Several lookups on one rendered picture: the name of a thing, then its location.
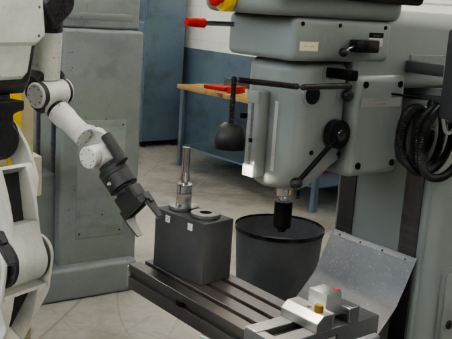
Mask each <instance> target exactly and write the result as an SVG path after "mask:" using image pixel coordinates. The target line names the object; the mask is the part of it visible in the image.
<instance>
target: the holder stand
mask: <svg viewBox="0 0 452 339"><path fill-rule="evenodd" d="M159 210H160V211H161V213H162V215H163V216H162V217H160V218H158V219H157V217H155V243H154V258H153V265H155V266H157V267H159V268H162V269H164V270H166V271H168V272H171V273H173V274H176V275H178V276H181V277H182V278H185V279H187V280H189V281H192V282H194V283H196V284H198V285H205V284H209V283H213V282H215V281H218V280H223V279H225V278H229V274H230V263H231V244H232V235H233V219H232V218H230V217H226V216H224V215H221V213H220V212H219V211H217V210H214V209H202V208H200V207H198V205H197V204H196V203H193V202H191V206H186V207H184V206H177V205H176V201H175V202H171V203H169V205H167V206H161V207H159Z"/></svg>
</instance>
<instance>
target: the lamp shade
mask: <svg viewBox="0 0 452 339"><path fill-rule="evenodd" d="M245 145H246V136H245V133H244V130H243V127H242V126H240V125H239V124H238V123H235V122H229V121H228V122H224V123H223V124H221V125H220V126H219V127H218V129H217V131H216V134H215V144H214V148H215V149H218V150H222V151H243V150H245Z"/></svg>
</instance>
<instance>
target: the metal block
mask: <svg viewBox="0 0 452 339"><path fill-rule="evenodd" d="M341 294H342V291H339V290H337V289H334V288H332V287H329V286H328V285H325V284H322V285H318V286H315V287H310V288H309V298H308V301H310V302H312V303H314V304H316V303H321V304H323V305H324V309H327V310H329V311H331V312H333V313H335V315H339V314H340V301H341Z"/></svg>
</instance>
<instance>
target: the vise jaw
mask: <svg viewBox="0 0 452 339"><path fill-rule="evenodd" d="M314 306H315V304H314V303H312V302H310V301H307V300H305V299H303V298H301V297H294V298H291V299H287V300H286V302H285V303H284V304H283V306H282V307H281V312H280V315H281V316H283V317H285V318H287V319H289V320H291V321H292V322H295V323H296V324H298V325H300V326H302V327H304V328H306V329H308V330H310V331H312V332H314V333H316V334H318V333H320V332H324V331H327V330H331V329H332V327H334V319H335V313H333V312H331V311H329V310H327V309H324V312H323V313H315V312H314Z"/></svg>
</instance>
